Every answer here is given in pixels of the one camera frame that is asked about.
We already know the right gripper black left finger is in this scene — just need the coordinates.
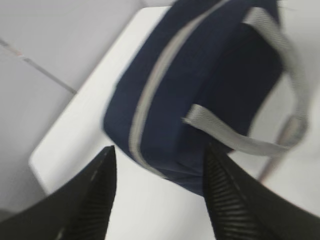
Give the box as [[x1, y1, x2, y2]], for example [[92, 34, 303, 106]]
[[0, 146, 117, 240]]

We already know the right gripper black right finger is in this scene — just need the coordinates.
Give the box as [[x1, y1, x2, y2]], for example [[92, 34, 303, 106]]
[[203, 143, 320, 240]]

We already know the navy blue lunch bag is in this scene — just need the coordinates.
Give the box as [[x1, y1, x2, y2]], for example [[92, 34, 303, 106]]
[[103, 0, 309, 195]]

